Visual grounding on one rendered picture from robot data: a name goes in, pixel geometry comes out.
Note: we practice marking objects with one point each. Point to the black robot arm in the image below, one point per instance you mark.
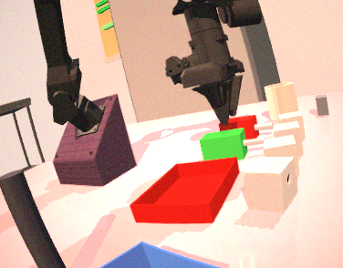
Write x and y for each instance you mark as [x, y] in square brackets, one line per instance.
[63, 73]

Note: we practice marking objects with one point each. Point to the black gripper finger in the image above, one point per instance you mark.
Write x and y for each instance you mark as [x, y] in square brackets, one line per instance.
[219, 97]
[236, 87]

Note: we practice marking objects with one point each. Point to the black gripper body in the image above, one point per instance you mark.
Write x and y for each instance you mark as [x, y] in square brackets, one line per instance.
[216, 63]

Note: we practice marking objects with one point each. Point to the dark grey cylinder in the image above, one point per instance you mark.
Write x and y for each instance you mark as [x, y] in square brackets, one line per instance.
[28, 220]

